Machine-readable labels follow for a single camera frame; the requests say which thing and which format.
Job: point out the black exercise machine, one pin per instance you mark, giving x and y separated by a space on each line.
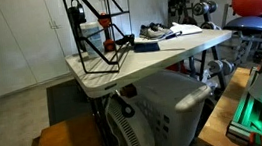
182 13

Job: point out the chrome dumbbell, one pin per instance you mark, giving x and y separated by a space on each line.
201 8
221 67

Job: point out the white dustpan blue edge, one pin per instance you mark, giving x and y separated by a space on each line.
186 29

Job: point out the grey running shoe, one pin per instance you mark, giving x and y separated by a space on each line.
149 33
165 28

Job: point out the blue balance trainer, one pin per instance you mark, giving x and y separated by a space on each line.
249 24

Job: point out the white folding table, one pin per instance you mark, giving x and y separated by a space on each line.
143 64

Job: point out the grey metal stand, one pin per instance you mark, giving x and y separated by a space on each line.
252 46

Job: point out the orange and black drill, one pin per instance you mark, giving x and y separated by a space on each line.
109 45

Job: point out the clear wipes canister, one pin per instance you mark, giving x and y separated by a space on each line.
93 40

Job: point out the white laundry basket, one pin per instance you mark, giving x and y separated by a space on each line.
173 91

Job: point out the black handheld device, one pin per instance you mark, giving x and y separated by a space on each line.
76 16

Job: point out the light wooden bench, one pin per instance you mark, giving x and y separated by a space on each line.
217 122

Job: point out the white round fan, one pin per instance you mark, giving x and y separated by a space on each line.
129 137

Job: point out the black floor mat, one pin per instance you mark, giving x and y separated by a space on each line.
64 101

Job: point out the white cabinet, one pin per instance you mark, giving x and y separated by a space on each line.
17 46

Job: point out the brown wooden stool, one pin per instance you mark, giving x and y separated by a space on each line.
62 142

